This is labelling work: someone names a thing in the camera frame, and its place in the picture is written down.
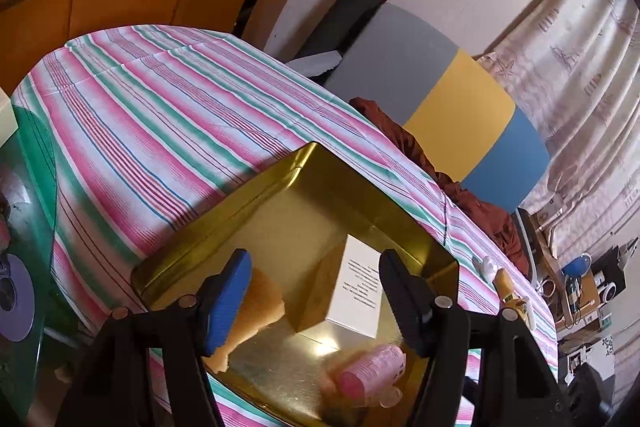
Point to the gold metal tin box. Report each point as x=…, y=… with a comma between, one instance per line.
x=280, y=227

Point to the pink green striped tablecloth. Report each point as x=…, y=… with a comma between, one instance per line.
x=150, y=117

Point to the grey yellow blue padded board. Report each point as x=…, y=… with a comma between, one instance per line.
x=465, y=107

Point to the pale printed curtain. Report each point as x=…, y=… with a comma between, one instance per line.
x=575, y=57

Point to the purple disc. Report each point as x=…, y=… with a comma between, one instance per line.
x=17, y=302

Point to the brown crumpled cloth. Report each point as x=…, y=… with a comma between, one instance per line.
x=415, y=147

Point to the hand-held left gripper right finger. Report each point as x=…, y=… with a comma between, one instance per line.
x=400, y=307

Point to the black rolled mat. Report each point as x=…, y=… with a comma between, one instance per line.
x=350, y=7

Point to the cream box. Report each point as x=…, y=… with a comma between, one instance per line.
x=7, y=119

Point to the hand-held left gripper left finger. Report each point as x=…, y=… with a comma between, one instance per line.
x=234, y=302

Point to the white cardboard box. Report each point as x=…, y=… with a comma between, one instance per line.
x=360, y=277

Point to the light grey flat object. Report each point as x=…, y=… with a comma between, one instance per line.
x=315, y=63

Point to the small white figure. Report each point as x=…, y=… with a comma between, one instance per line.
x=486, y=266

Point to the small tan block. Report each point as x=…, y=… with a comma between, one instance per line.
x=504, y=283

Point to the pink plastic bottle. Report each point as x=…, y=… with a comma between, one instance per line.
x=370, y=367

